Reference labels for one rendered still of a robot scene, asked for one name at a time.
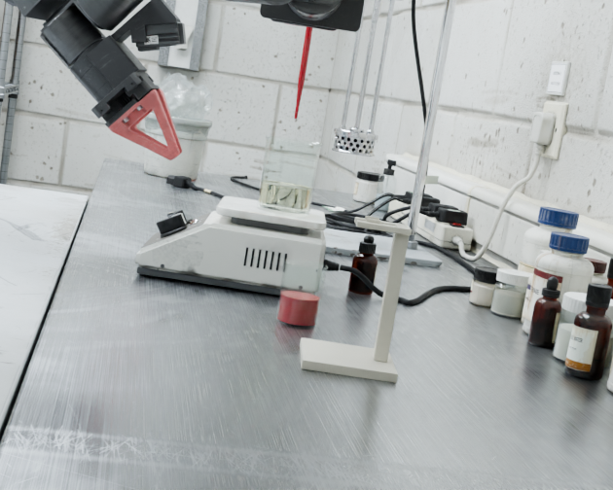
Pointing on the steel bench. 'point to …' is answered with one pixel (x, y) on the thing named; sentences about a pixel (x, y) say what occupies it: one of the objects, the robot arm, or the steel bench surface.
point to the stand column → (430, 121)
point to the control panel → (179, 231)
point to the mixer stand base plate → (349, 245)
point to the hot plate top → (235, 207)
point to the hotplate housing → (233, 254)
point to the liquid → (303, 67)
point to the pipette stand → (352, 365)
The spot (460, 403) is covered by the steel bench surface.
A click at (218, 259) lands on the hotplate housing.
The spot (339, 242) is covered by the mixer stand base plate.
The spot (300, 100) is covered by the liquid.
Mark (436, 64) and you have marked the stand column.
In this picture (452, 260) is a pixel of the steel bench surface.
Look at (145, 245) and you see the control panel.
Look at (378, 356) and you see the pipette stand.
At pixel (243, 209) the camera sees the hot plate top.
